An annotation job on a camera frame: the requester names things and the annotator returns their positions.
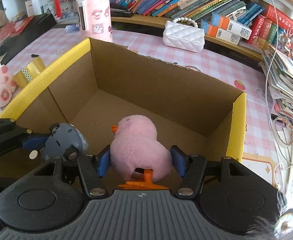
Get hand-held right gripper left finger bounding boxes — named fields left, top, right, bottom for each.
left=33, top=144, right=112, bottom=199

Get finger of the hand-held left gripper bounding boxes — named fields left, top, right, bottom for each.
left=0, top=118, right=51, bottom=159
left=0, top=151, right=46, bottom=189

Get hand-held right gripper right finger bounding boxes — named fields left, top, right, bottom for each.
left=170, top=145, right=253, bottom=199

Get grey toy car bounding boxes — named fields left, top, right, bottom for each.
left=40, top=122, right=89, bottom=162

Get pink chick plush toy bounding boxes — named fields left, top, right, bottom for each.
left=110, top=114, right=173, bottom=190

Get yellow tape roll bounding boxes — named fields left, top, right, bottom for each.
left=13, top=67, right=34, bottom=89
left=27, top=55, right=46, bottom=77

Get pink pig plush toy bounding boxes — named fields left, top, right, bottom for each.
left=0, top=64, right=17, bottom=108

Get yellow-edged cardboard box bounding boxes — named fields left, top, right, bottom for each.
left=0, top=37, right=247, bottom=189

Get pink checked tablecloth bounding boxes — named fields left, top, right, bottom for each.
left=0, top=26, right=287, bottom=190

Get black flat case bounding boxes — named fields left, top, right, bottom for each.
left=0, top=12, right=57, bottom=67

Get red booklets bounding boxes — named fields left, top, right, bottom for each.
left=0, top=16, right=35, bottom=55

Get small blue card pack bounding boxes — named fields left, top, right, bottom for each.
left=65, top=24, right=81, bottom=34

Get white quilted handbag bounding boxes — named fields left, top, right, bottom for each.
left=163, top=17, right=205, bottom=53

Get orange and blue carton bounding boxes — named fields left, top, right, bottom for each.
left=201, top=19, right=242, bottom=45
left=210, top=12, right=252, bottom=40

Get stack of paper booklets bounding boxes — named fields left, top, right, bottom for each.
left=260, top=44, right=293, bottom=128

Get pink cartoon cylinder container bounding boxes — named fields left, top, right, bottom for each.
left=76, top=0, right=113, bottom=43

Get red tassel ornament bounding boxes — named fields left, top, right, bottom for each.
left=52, top=0, right=62, bottom=18

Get pen holder with pens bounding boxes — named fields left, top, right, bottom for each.
left=59, top=0, right=77, bottom=15

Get wooden desk shelf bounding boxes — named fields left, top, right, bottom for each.
left=110, top=14, right=264, bottom=62

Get colourful figurine decoration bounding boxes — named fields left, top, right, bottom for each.
left=278, top=27, right=293, bottom=63

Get thick red book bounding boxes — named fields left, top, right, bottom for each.
left=263, top=4, right=293, bottom=40

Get white cable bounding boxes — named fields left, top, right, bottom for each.
left=264, top=0, right=293, bottom=190

